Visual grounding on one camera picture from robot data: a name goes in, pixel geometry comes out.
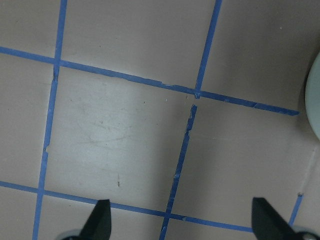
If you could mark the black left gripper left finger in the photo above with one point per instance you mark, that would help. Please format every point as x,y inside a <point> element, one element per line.
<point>99,224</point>

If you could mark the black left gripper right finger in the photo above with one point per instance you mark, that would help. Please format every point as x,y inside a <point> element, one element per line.
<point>267,224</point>

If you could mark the grey-green cooking pot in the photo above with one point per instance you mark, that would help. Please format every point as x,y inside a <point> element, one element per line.
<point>312,96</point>

